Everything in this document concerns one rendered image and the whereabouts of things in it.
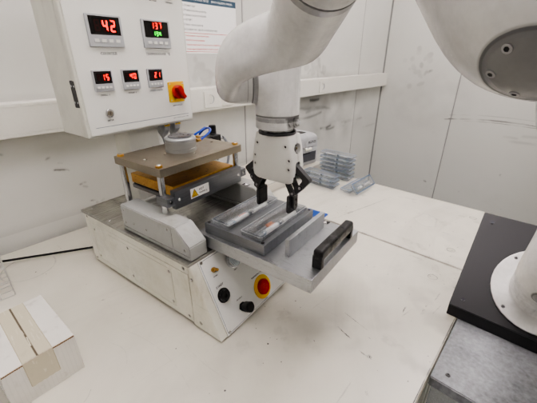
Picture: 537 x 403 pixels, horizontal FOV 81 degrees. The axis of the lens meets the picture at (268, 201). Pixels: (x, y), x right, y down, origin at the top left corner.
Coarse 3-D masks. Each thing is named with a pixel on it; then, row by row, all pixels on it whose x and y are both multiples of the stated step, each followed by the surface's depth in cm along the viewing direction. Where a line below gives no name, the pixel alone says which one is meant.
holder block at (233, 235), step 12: (276, 204) 79; (300, 216) 73; (216, 228) 69; (240, 228) 68; (288, 228) 68; (228, 240) 67; (240, 240) 65; (252, 240) 63; (264, 240) 63; (276, 240) 65; (264, 252) 62
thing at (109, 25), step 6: (96, 18) 70; (102, 18) 71; (108, 18) 72; (96, 24) 70; (102, 24) 71; (108, 24) 72; (114, 24) 73; (96, 30) 70; (102, 30) 71; (108, 30) 72; (114, 30) 73
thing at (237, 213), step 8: (248, 200) 79; (256, 200) 79; (272, 200) 79; (232, 208) 75; (240, 208) 75; (248, 208) 75; (256, 208) 75; (224, 216) 71; (232, 216) 71; (240, 216) 71
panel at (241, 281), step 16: (208, 256) 71; (224, 256) 74; (208, 272) 70; (224, 272) 73; (240, 272) 77; (256, 272) 81; (208, 288) 69; (224, 288) 72; (240, 288) 76; (256, 288) 80; (272, 288) 84; (224, 304) 72; (256, 304) 79; (224, 320) 71; (240, 320) 74
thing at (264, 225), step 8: (280, 208) 75; (296, 208) 75; (264, 216) 71; (272, 216) 71; (280, 216) 71; (288, 216) 71; (256, 224) 68; (264, 224) 68; (272, 224) 68; (248, 232) 65; (256, 232) 65; (264, 232) 65
